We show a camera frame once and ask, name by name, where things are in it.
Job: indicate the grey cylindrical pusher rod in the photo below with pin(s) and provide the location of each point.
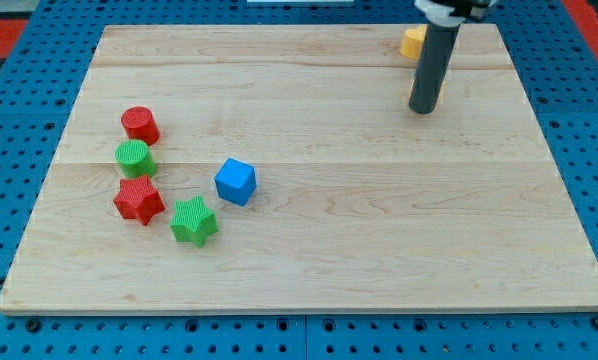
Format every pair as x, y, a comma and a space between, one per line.
432, 66

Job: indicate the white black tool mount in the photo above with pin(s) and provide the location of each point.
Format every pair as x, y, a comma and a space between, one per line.
455, 12

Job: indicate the yellow heart block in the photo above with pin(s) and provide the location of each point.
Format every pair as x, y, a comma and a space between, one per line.
412, 42

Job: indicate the wooden board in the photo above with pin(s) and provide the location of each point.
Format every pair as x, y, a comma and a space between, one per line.
361, 206

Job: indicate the blue cube block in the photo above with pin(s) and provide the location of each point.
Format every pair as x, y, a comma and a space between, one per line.
235, 181

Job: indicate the green star block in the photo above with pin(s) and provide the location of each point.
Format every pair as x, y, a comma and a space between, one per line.
193, 222

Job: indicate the red cylinder block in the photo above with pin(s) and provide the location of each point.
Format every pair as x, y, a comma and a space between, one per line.
139, 124

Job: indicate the green cylinder block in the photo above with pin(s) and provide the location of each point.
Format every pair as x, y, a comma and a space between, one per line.
135, 159

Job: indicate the red star block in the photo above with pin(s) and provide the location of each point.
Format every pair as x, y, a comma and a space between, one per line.
138, 199

